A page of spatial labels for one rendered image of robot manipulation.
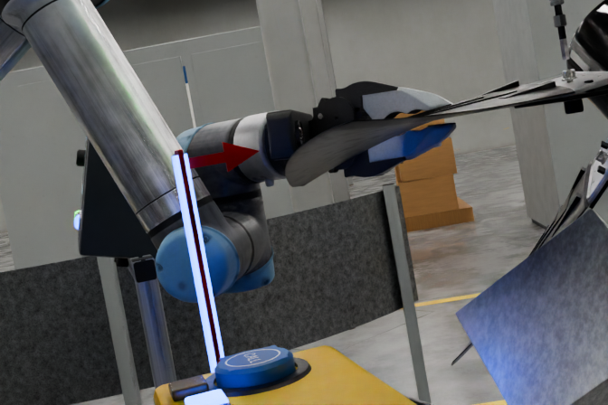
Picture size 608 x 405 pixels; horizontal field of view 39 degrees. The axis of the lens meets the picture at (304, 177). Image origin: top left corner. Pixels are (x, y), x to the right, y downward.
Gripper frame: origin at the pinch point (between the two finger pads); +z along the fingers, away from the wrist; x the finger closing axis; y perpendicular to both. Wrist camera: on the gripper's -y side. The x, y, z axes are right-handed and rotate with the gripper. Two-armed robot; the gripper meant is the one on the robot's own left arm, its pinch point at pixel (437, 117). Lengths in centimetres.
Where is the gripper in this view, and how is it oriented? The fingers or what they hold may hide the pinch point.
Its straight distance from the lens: 81.0
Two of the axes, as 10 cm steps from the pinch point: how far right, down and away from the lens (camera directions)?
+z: 7.8, -1.0, -6.2
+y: 6.2, -0.4, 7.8
